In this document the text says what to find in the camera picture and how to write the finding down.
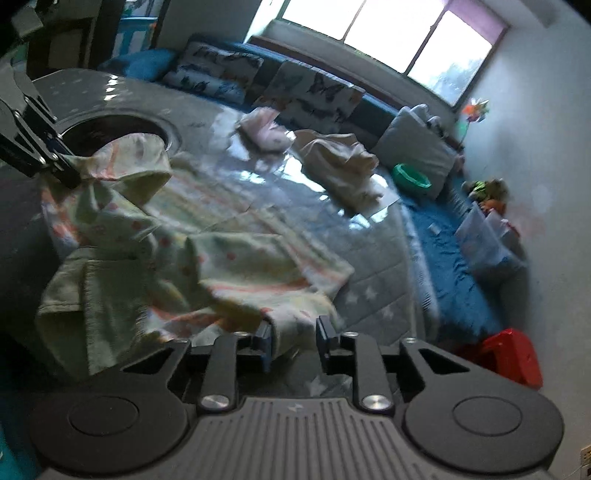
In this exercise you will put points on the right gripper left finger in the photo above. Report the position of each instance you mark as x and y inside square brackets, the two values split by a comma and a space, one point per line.
[135, 413]

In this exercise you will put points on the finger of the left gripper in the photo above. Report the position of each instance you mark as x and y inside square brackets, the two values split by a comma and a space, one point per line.
[60, 168]

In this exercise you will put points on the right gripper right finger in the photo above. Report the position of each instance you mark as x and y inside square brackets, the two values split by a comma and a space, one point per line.
[452, 411]

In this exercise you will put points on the floral green children's shirt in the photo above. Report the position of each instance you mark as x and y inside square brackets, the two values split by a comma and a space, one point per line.
[154, 249]

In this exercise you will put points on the black round induction cooktop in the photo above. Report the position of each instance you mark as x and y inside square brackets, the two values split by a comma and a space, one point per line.
[86, 133]

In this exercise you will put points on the red plastic stool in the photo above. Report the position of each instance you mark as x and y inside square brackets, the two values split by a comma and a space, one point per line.
[511, 354]

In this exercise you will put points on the clear plastic storage box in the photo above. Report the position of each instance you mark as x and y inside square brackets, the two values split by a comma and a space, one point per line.
[490, 246]

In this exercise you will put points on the butterfly cushion left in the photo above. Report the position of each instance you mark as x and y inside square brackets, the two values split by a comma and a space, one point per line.
[206, 70]

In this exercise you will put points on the butterfly cushion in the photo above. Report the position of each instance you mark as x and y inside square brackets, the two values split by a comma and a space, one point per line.
[310, 98]
[206, 70]

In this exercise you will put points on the pink tissue pack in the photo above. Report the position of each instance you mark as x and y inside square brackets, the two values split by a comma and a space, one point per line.
[261, 128]

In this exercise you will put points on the orange plush toy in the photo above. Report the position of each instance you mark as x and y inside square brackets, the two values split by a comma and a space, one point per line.
[493, 205]

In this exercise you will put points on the teddy bear plush toy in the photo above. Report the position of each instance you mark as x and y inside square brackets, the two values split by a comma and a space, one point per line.
[483, 191]

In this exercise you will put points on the green plastic bowl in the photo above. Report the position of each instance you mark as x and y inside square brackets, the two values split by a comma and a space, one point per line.
[410, 180]

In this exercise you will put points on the butterfly cushion middle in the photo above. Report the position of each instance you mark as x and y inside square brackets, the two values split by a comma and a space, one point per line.
[310, 98]

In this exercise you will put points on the blue sofa bench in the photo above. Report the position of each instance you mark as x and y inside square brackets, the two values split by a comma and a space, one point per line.
[458, 308]

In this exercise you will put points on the cream folded garment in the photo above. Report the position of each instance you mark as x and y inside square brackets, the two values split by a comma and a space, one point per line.
[341, 164]

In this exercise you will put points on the grey plain cushion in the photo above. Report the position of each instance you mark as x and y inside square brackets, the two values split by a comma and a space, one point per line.
[411, 138]

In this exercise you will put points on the colourful pinwheel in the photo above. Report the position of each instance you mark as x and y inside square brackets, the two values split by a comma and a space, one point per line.
[475, 111]

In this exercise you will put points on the green framed window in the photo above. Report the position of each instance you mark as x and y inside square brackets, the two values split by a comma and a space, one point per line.
[405, 49]

